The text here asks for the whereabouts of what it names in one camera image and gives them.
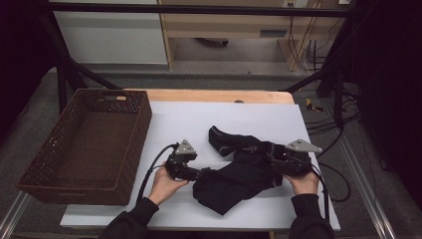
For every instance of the black metal frame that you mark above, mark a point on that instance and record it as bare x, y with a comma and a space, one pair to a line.
199, 9

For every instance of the black curtain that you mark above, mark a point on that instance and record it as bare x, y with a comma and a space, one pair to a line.
20, 49
391, 83

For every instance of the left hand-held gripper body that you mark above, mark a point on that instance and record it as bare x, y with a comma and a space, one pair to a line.
179, 162

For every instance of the white cabinet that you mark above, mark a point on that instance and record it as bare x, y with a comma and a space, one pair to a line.
112, 36

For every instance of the dark knitted sweater vest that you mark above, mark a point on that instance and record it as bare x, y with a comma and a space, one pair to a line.
232, 182

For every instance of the yellow and black floor object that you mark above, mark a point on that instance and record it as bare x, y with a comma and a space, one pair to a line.
312, 105

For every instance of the person's right hand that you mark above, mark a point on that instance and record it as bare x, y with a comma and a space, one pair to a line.
305, 186

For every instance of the aluminium frame rail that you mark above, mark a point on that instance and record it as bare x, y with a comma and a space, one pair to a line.
371, 205
11, 215

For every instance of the person's left hand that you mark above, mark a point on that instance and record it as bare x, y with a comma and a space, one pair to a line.
164, 187

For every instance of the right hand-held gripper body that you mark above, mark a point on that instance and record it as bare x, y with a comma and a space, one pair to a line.
295, 159

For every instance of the brown woven basket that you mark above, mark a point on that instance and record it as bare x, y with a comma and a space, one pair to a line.
89, 149

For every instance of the light wooden desk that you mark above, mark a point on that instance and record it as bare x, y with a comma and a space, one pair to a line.
232, 28

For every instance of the white table sheet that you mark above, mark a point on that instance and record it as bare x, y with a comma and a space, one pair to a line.
232, 116

